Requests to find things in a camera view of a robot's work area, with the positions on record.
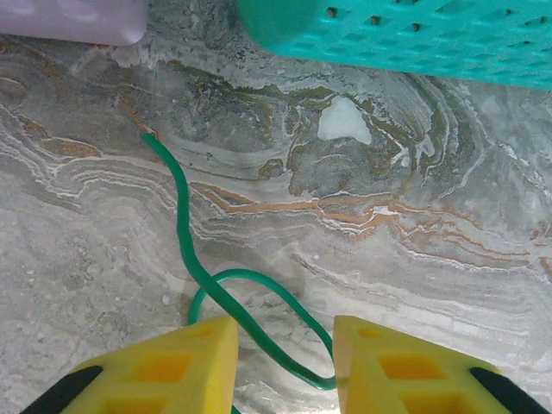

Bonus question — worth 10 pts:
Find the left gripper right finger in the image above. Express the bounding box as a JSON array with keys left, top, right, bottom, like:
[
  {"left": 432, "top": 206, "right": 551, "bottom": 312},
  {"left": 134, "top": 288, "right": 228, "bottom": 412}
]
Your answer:
[{"left": 333, "top": 315, "right": 552, "bottom": 414}]

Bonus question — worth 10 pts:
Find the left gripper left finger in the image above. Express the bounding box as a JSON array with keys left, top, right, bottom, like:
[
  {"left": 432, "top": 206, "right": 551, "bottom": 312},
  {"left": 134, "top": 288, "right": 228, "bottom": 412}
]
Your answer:
[{"left": 19, "top": 316, "right": 240, "bottom": 414}]

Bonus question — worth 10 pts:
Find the teal plastic basket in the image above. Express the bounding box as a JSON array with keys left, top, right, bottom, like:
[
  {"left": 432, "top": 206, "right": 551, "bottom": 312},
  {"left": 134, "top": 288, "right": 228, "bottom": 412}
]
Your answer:
[{"left": 235, "top": 0, "right": 552, "bottom": 92}]

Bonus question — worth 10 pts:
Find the lilac plastic basket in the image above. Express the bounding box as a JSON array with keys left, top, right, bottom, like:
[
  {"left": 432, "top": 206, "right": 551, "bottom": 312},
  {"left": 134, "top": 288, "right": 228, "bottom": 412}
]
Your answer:
[{"left": 0, "top": 0, "right": 148, "bottom": 47}]

